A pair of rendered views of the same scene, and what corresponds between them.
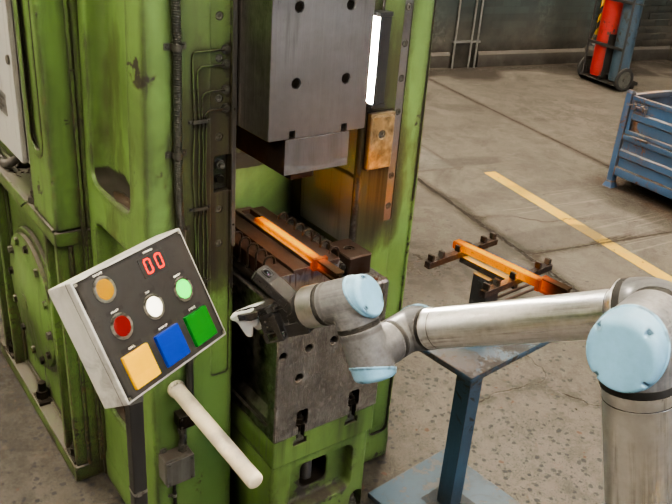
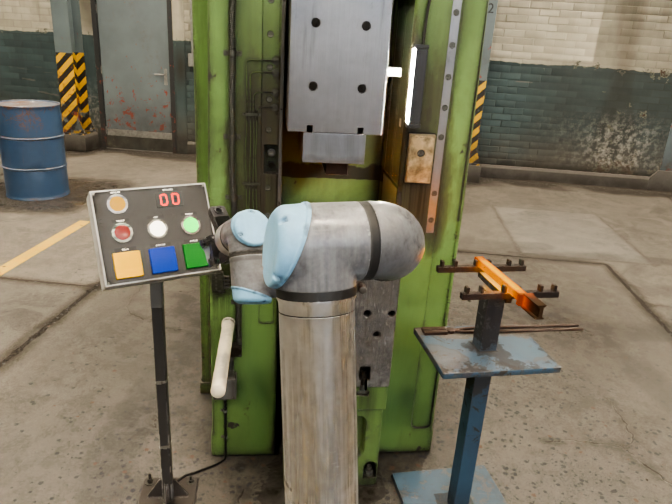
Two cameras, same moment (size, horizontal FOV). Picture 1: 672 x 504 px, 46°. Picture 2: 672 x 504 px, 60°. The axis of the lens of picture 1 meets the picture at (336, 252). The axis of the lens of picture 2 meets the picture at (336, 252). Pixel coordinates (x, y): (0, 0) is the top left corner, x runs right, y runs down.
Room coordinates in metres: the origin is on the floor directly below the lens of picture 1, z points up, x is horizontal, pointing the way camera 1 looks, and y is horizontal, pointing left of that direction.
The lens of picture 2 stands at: (0.38, -0.88, 1.65)
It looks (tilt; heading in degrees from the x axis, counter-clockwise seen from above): 21 degrees down; 31
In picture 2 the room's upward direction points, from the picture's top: 4 degrees clockwise
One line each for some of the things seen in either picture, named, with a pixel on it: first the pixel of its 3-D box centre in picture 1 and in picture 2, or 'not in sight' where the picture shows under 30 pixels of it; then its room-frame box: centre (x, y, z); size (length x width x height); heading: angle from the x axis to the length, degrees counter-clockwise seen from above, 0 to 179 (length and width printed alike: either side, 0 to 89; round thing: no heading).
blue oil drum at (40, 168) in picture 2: not in sight; (33, 149); (3.63, 4.54, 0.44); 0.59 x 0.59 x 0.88
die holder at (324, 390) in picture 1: (280, 318); (333, 297); (2.15, 0.16, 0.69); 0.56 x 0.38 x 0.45; 38
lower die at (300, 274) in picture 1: (270, 247); not in sight; (2.10, 0.20, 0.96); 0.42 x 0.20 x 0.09; 38
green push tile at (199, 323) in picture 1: (199, 326); (196, 255); (1.56, 0.30, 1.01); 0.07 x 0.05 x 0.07; 153
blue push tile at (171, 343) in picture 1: (171, 345); (163, 260); (1.47, 0.35, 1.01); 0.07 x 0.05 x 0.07; 153
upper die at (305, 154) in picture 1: (274, 130); (328, 137); (2.10, 0.20, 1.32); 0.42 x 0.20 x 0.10; 38
